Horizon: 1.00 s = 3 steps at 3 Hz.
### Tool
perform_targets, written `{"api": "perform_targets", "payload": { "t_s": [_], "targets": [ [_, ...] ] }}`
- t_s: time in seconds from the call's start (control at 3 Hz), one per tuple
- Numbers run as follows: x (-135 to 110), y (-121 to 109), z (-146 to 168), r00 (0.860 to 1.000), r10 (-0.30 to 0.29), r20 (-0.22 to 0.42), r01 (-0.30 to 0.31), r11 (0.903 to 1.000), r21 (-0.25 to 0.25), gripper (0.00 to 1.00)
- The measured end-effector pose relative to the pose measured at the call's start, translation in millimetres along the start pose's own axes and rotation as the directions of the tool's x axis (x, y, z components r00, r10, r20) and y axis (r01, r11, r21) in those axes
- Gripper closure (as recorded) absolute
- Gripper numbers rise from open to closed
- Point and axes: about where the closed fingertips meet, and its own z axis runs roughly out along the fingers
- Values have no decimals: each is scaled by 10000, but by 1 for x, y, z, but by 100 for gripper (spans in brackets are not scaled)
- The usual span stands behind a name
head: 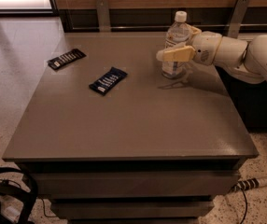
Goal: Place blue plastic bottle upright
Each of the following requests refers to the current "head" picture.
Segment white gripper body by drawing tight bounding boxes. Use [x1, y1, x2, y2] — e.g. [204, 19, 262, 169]
[190, 32, 222, 65]

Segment clear plastic water bottle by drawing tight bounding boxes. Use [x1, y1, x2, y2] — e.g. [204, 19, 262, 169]
[162, 11, 191, 79]

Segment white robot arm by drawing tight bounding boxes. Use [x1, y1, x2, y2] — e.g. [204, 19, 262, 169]
[156, 29, 267, 84]

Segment blue snack packet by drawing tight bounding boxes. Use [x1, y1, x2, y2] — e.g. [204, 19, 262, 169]
[89, 67, 127, 96]

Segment black snack packet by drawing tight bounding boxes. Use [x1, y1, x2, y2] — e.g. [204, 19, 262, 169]
[48, 49, 86, 70]

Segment grey drawer cabinet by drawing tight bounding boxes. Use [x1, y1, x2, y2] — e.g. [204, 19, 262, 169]
[3, 33, 258, 224]

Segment white power strip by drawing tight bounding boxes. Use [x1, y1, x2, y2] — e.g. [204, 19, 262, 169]
[230, 177, 267, 192]

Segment right metal bracket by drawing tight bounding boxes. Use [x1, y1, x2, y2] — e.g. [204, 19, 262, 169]
[226, 0, 251, 38]

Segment metal bracket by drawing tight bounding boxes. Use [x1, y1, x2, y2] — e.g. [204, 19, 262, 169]
[226, 0, 251, 38]
[95, 0, 111, 32]

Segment left metal bracket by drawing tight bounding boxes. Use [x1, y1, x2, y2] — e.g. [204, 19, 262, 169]
[95, 0, 111, 32]

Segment black power cable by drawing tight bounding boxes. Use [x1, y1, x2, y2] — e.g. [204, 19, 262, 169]
[238, 189, 249, 224]

